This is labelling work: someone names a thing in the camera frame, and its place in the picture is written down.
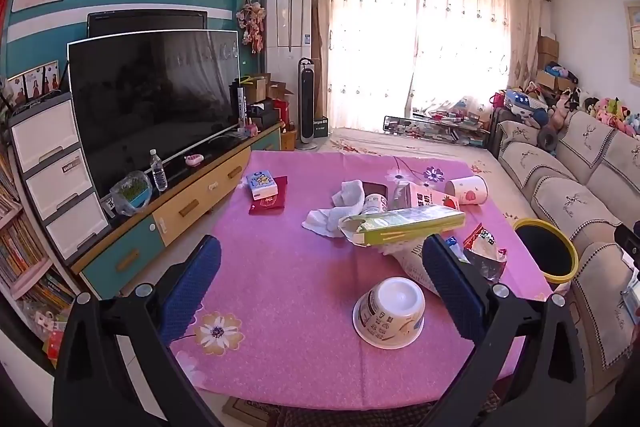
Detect white green drink bottle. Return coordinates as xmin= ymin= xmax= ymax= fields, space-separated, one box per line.
xmin=382 ymin=241 xmax=437 ymax=297

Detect pile of stuffed toys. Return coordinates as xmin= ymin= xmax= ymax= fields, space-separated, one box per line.
xmin=500 ymin=67 xmax=640 ymax=142

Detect teal yellow television cabinet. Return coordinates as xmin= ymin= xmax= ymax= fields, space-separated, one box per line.
xmin=70 ymin=122 xmax=283 ymax=300

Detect cluttered glass coffee table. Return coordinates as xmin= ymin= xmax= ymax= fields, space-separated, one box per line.
xmin=382 ymin=109 xmax=493 ymax=148

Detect pink strawberry milk carton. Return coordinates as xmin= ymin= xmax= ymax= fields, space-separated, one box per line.
xmin=392 ymin=182 xmax=461 ymax=211

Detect large black television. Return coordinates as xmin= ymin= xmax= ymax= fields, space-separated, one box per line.
xmin=66 ymin=29 xmax=241 ymax=198

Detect framed wall picture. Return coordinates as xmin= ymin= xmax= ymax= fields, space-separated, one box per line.
xmin=624 ymin=1 xmax=640 ymax=84

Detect red flat packet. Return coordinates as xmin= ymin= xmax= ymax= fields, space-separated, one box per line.
xmin=248 ymin=176 xmax=289 ymax=215

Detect hanging flower decoration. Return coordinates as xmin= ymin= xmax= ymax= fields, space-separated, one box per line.
xmin=236 ymin=0 xmax=267 ymax=54

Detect white standing air conditioner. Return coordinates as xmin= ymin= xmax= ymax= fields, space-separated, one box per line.
xmin=265 ymin=0 xmax=314 ymax=132

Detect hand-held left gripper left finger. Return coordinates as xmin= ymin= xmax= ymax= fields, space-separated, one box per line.
xmin=52 ymin=234 xmax=223 ymax=427

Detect white peach-print paper cup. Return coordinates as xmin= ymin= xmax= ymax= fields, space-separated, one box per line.
xmin=444 ymin=175 xmax=488 ymax=206

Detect bookshelf with books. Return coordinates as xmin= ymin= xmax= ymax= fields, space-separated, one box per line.
xmin=0 ymin=142 xmax=76 ymax=358

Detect black tower fan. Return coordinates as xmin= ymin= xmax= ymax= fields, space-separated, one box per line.
xmin=296 ymin=57 xmax=321 ymax=151

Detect pink floral tablecloth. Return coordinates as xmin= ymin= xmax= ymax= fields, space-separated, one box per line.
xmin=170 ymin=150 xmax=553 ymax=408

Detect stacked cardboard boxes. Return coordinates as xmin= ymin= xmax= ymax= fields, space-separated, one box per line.
xmin=536 ymin=27 xmax=561 ymax=68

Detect pale blue tissue pack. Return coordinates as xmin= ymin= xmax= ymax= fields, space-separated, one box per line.
xmin=622 ymin=277 xmax=640 ymax=325

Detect open cardboard box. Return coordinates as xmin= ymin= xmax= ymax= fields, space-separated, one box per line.
xmin=245 ymin=74 xmax=296 ymax=108

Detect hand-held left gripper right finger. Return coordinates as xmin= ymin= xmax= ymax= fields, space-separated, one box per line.
xmin=421 ymin=233 xmax=587 ymax=427

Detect small photo frame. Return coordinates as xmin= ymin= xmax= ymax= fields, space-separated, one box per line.
xmin=24 ymin=68 xmax=45 ymax=100
xmin=6 ymin=74 xmax=27 ymax=108
xmin=42 ymin=61 xmax=61 ymax=92

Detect red box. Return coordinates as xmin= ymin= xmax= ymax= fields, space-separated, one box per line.
xmin=272 ymin=98 xmax=291 ymax=128

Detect green cardboard carton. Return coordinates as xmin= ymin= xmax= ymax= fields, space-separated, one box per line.
xmin=338 ymin=205 xmax=467 ymax=248

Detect beige sofa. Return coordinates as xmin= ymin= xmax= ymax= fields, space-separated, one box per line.
xmin=492 ymin=109 xmax=640 ymax=398

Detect red snack wrapper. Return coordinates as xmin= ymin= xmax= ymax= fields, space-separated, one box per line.
xmin=462 ymin=223 xmax=508 ymax=268

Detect small white yogurt bottle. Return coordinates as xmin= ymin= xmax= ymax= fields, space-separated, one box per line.
xmin=361 ymin=193 xmax=388 ymax=215

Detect black yellow-rimmed waste bin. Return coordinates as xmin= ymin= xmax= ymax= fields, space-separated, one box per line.
xmin=512 ymin=218 xmax=580 ymax=285

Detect black white tube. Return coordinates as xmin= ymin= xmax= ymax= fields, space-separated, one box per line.
xmin=235 ymin=82 xmax=249 ymax=132

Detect cream sheer curtains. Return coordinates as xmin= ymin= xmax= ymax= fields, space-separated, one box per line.
xmin=305 ymin=0 xmax=543 ymax=135

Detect cream floral floor mat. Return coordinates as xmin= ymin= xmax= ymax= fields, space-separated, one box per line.
xmin=300 ymin=127 xmax=538 ymax=228

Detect white paper noodle bowl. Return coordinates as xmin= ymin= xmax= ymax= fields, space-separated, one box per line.
xmin=352 ymin=277 xmax=427 ymax=350

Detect white tissue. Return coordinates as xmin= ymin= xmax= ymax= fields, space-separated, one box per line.
xmin=301 ymin=179 xmax=371 ymax=239

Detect clear water bottle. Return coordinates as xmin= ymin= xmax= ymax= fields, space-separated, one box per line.
xmin=149 ymin=149 xmax=169 ymax=192

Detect plastic bag of greens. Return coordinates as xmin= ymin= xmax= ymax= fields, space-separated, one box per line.
xmin=109 ymin=170 xmax=153 ymax=217

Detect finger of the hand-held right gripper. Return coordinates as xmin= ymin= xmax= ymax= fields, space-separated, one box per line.
xmin=614 ymin=223 xmax=640 ymax=258

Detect white plastic drawer unit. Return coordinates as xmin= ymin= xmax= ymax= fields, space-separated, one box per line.
xmin=7 ymin=92 xmax=112 ymax=263

